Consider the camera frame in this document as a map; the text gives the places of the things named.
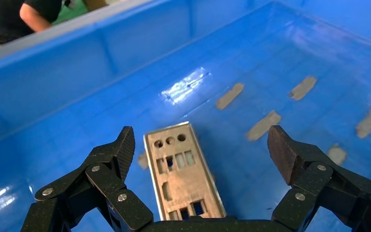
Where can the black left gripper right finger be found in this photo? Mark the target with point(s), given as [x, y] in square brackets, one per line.
[310, 176]

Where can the silver I/O shield plate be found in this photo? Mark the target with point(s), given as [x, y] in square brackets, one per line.
[185, 182]

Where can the blue plastic tray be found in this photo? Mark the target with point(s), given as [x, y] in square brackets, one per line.
[76, 96]

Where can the bare person forearm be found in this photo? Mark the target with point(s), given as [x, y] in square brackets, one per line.
[33, 17]

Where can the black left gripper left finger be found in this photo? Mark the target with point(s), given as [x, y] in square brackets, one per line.
[105, 179]

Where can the grey tape patch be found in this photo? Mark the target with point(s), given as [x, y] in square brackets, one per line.
[263, 125]
[369, 123]
[337, 155]
[229, 96]
[303, 88]
[143, 161]

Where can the person in black shirt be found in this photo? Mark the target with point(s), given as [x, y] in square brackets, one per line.
[0, 16]

